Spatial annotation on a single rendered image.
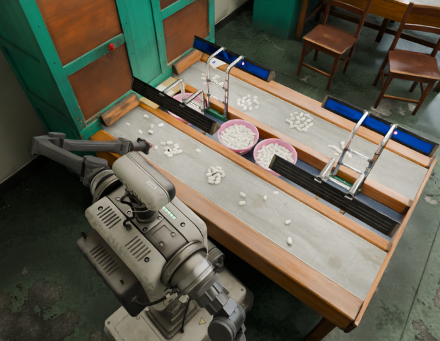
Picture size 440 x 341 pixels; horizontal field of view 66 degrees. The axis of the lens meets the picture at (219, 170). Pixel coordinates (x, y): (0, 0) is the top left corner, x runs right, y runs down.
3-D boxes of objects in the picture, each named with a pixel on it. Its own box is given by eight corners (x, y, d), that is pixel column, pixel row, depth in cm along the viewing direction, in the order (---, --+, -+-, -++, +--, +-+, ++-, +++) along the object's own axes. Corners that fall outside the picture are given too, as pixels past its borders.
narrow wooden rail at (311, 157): (401, 217, 195) (410, 207, 187) (169, 91, 261) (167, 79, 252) (405, 210, 198) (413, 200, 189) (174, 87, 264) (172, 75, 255)
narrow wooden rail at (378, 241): (380, 260, 180) (389, 251, 171) (138, 114, 245) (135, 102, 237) (384, 252, 182) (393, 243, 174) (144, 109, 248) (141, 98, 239)
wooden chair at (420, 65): (371, 109, 348) (412, 25, 276) (371, 83, 373) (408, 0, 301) (416, 117, 341) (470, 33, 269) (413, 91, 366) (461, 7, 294)
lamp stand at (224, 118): (226, 124, 237) (228, 70, 202) (204, 111, 245) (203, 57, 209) (242, 109, 247) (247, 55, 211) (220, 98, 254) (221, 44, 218)
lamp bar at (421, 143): (430, 158, 172) (438, 149, 167) (320, 107, 195) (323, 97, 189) (435, 149, 176) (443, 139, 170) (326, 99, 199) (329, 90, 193)
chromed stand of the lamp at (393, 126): (357, 195, 202) (388, 145, 167) (327, 178, 209) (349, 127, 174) (370, 174, 211) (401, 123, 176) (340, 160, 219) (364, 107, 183)
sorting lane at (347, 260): (362, 302, 160) (364, 301, 158) (104, 131, 225) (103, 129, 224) (386, 255, 174) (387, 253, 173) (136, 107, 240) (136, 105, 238)
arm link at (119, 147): (49, 157, 152) (51, 134, 150) (43, 153, 156) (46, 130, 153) (128, 157, 186) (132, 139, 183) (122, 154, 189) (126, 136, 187)
